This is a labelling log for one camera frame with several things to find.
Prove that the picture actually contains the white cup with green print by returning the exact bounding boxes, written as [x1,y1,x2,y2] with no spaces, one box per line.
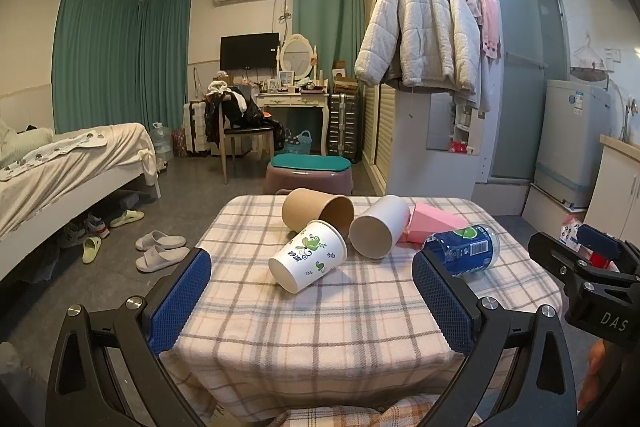
[268,219,348,294]

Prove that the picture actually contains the blue plastic basket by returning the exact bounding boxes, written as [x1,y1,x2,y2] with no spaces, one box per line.
[285,130,313,156]

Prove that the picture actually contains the teal seat cushion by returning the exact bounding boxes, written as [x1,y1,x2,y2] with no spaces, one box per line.
[270,153,351,172]

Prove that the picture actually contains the green window curtain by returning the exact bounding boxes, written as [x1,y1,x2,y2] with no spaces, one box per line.
[52,0,193,135]

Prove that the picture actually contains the pink paper box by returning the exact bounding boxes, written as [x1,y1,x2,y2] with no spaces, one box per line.
[396,201,468,245]

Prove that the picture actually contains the light green pillow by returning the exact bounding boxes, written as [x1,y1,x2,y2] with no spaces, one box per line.
[0,119,55,170]

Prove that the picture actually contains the person's right hand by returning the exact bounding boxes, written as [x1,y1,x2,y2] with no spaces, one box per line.
[580,339,621,408]

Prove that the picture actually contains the oval white mirror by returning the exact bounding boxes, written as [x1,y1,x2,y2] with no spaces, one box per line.
[278,33,319,82]

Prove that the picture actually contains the white washing machine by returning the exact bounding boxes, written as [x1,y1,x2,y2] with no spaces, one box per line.
[532,78,613,208]

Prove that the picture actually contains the white puffer jacket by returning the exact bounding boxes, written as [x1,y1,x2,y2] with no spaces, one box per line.
[354,0,483,98]

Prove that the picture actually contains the teal curtain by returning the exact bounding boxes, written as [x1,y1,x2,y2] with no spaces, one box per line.
[292,0,366,88]

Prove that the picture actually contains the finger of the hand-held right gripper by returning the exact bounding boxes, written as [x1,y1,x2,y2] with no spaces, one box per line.
[528,231,608,283]
[576,224,640,272]

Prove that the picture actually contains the green slipper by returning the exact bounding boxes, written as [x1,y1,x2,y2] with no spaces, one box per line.
[110,210,145,228]
[82,236,102,264]

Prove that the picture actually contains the white wardrobe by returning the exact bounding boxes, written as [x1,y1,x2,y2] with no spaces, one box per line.
[361,0,493,198]

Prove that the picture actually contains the white printed packet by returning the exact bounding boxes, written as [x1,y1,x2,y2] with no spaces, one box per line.
[561,214,586,253]

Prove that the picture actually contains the frosted glass sliding door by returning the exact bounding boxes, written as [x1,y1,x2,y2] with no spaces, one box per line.
[482,0,571,184]

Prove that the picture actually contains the plaid tablecloth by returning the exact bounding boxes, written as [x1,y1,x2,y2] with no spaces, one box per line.
[160,194,563,410]

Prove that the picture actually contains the plain white paper cup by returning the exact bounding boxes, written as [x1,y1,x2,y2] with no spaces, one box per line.
[349,195,412,260]

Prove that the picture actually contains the white dressing table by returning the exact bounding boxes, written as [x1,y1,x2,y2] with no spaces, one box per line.
[255,88,331,156]

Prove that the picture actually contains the black television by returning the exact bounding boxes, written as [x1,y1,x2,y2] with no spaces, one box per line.
[220,33,280,71]

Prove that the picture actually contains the dark grey suitcase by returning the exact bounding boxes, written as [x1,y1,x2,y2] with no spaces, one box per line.
[327,93,362,160]

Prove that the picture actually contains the bed with beige sheet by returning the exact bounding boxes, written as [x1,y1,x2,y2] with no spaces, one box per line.
[0,122,163,283]

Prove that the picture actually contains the pile of clothes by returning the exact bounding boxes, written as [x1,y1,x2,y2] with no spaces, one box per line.
[205,79,286,148]

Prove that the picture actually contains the white slipper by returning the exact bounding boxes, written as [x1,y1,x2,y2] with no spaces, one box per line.
[135,245,191,274]
[135,230,187,252]

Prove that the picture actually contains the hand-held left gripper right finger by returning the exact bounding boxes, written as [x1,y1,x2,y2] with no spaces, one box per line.
[411,248,581,427]

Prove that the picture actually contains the pink hanging garment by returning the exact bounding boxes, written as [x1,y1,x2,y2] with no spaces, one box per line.
[462,0,502,60]

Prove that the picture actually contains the grey sneakers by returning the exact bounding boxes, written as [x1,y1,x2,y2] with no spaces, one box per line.
[60,213,110,249]

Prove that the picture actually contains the large water bottle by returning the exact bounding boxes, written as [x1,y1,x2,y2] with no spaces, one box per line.
[151,122,173,155]

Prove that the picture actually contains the white cabinet with wooden top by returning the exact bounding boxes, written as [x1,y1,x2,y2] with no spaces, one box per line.
[584,134,640,250]

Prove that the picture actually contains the brown paper cup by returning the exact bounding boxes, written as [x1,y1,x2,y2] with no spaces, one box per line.
[281,188,355,240]

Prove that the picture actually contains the white suitcase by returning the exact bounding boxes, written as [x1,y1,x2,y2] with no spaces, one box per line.
[182,101,212,156]

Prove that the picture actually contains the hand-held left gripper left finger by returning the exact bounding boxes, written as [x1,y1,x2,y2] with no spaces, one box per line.
[45,247,213,427]

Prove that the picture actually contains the pink stool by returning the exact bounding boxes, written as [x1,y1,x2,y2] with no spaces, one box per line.
[263,154,355,196]

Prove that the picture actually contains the wooden chair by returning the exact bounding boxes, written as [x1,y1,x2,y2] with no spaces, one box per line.
[220,99,276,185]

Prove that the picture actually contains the orange plaid cloth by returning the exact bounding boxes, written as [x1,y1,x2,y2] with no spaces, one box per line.
[270,394,481,427]

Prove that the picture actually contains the cardboard boxes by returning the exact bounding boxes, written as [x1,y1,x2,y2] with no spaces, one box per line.
[332,62,360,94]

